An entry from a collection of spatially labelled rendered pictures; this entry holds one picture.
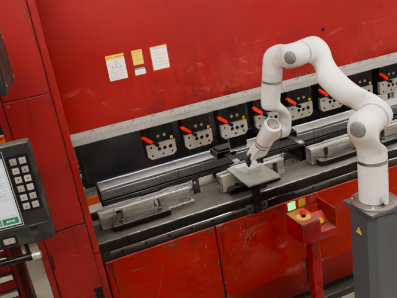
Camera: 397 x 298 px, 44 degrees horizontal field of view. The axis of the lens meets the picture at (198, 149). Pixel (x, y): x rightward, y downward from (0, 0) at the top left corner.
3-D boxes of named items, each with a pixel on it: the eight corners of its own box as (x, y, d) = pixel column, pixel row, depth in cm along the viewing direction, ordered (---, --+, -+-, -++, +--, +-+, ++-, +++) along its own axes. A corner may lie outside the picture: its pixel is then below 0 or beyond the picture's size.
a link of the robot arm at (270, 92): (287, 73, 230) (282, 131, 244) (257, 78, 224) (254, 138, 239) (299, 78, 223) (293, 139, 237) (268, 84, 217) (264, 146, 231)
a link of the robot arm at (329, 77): (366, 144, 197) (383, 130, 208) (387, 126, 188) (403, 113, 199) (282, 55, 208) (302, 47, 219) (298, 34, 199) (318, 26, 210)
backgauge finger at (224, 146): (228, 167, 271) (227, 159, 269) (210, 154, 294) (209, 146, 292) (247, 162, 274) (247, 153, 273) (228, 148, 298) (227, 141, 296)
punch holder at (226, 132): (222, 140, 257) (218, 110, 252) (215, 136, 265) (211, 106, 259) (248, 133, 262) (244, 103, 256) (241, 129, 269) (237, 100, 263)
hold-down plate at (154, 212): (114, 232, 246) (113, 227, 245) (112, 227, 250) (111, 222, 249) (171, 214, 254) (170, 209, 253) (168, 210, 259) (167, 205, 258)
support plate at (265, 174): (249, 187, 243) (248, 185, 243) (226, 170, 267) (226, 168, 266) (280, 177, 248) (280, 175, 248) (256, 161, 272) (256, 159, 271)
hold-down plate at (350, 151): (321, 166, 280) (321, 161, 279) (316, 163, 285) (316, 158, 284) (365, 152, 289) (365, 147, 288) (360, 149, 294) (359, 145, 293)
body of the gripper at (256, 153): (267, 133, 245) (260, 146, 254) (250, 139, 241) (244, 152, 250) (275, 145, 242) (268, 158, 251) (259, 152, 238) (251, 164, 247)
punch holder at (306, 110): (289, 121, 269) (286, 91, 263) (281, 117, 276) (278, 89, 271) (313, 115, 273) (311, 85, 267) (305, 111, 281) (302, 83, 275)
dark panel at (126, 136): (85, 189, 295) (67, 119, 280) (84, 188, 297) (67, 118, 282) (254, 141, 328) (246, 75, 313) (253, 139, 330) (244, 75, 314)
